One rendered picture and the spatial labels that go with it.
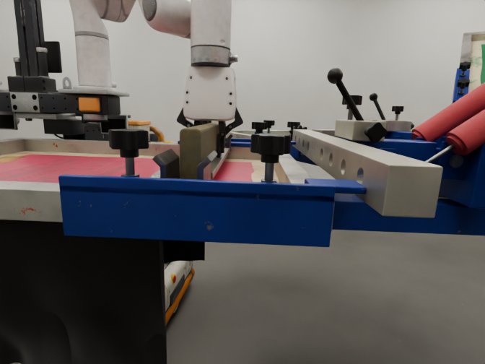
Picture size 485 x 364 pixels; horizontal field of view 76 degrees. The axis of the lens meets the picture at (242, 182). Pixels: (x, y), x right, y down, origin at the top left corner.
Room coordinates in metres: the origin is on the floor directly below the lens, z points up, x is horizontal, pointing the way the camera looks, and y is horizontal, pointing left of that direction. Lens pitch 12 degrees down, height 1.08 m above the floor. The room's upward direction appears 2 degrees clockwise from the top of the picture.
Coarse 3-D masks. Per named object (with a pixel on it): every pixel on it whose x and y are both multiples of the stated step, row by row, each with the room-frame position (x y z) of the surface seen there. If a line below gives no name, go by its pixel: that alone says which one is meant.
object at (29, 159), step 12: (24, 156) 0.80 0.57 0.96; (36, 156) 0.81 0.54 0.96; (48, 156) 0.82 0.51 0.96; (60, 156) 0.82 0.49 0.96; (72, 156) 0.83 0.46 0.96; (84, 156) 0.84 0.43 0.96; (144, 168) 0.68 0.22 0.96; (156, 168) 0.69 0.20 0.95; (228, 168) 0.72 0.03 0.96; (240, 168) 0.73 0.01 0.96; (252, 168) 0.73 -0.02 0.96
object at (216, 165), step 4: (224, 148) 0.79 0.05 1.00; (228, 148) 0.79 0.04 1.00; (224, 152) 0.70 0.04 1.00; (228, 152) 0.76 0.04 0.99; (224, 156) 0.66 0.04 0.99; (216, 160) 0.57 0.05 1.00; (220, 160) 0.58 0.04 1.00; (212, 164) 0.53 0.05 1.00; (216, 164) 0.53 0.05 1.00; (220, 164) 0.56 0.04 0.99; (212, 168) 0.49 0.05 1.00; (216, 168) 0.49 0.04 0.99; (212, 172) 0.46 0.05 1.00; (216, 172) 0.49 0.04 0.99; (212, 176) 0.45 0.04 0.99
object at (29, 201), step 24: (0, 144) 0.81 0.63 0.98; (24, 144) 0.89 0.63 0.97; (48, 144) 0.89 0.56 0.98; (72, 144) 0.89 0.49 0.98; (96, 144) 0.89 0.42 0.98; (168, 144) 0.89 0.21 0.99; (288, 168) 0.54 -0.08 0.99; (0, 192) 0.34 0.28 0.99; (24, 192) 0.34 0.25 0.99; (48, 192) 0.34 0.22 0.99; (0, 216) 0.34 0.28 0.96; (24, 216) 0.34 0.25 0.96; (48, 216) 0.34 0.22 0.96
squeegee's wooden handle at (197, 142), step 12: (180, 132) 0.42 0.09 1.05; (192, 132) 0.42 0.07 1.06; (204, 132) 0.45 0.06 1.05; (216, 132) 0.60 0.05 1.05; (180, 144) 0.42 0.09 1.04; (192, 144) 0.42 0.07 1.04; (204, 144) 0.46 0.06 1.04; (216, 144) 0.61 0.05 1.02; (180, 156) 0.42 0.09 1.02; (192, 156) 0.42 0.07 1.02; (204, 156) 0.46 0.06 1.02; (216, 156) 0.61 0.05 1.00; (180, 168) 0.42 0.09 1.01; (192, 168) 0.42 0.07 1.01
